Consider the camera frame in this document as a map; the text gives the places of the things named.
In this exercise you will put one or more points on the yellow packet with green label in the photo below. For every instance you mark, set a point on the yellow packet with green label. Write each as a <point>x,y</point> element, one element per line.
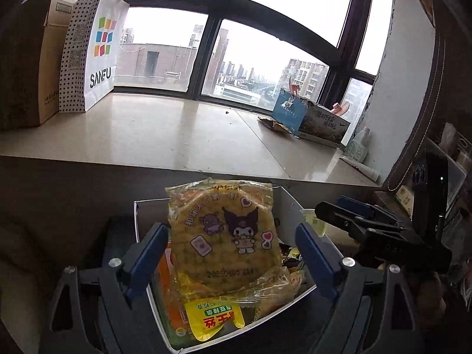
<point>214,324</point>

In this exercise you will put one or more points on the person's right hand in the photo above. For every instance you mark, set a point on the person's right hand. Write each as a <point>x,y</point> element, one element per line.
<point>427,287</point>

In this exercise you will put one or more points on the white cardboard box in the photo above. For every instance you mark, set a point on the white cardboard box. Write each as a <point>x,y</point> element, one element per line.
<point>151,212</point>

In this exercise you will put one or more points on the white dotted shopping bag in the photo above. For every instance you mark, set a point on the white dotted shopping bag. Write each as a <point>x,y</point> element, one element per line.
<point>99,62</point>

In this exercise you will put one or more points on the tall brown cardboard box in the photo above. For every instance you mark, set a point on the tall brown cardboard box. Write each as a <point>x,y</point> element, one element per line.
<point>33,62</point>

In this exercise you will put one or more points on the printed landscape carton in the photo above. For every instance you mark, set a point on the printed landscape carton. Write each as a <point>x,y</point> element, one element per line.
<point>320,121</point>

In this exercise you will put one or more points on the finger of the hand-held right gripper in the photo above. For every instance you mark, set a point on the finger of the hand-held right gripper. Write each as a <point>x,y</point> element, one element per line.
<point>335,214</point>
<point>354,204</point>

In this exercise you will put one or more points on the white tube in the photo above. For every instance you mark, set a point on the white tube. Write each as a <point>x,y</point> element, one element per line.
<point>361,169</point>

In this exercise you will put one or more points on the yellow cartoon cracker packet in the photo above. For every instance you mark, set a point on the yellow cartoon cracker packet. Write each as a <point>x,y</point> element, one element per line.
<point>221,243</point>

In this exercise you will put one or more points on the small white bottle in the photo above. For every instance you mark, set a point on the small white bottle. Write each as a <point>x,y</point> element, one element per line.
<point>357,147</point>

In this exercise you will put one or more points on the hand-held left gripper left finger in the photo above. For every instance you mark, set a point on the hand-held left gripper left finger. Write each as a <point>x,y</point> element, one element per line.
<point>147,261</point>

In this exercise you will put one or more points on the yellow packet with blue print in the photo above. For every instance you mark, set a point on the yellow packet with blue print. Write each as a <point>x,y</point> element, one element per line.
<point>293,256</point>

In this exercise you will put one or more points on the dark window frame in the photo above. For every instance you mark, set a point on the dark window frame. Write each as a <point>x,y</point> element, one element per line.
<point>212,44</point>

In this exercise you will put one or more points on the green white snack packet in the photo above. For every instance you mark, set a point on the green white snack packet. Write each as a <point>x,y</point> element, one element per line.
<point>180,333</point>

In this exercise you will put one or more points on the orange bar snack packet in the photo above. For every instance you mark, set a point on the orange bar snack packet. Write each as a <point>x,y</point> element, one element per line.
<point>167,291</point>

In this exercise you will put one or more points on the crumpled brown wrapper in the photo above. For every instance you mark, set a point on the crumpled brown wrapper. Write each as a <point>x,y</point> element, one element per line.
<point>274,125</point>

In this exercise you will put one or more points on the stone windowsill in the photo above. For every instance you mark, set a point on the stone windowsill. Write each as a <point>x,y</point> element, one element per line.
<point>166,136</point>

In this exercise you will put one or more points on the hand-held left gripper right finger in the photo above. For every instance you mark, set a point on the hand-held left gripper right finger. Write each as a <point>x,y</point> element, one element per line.
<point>317,261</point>

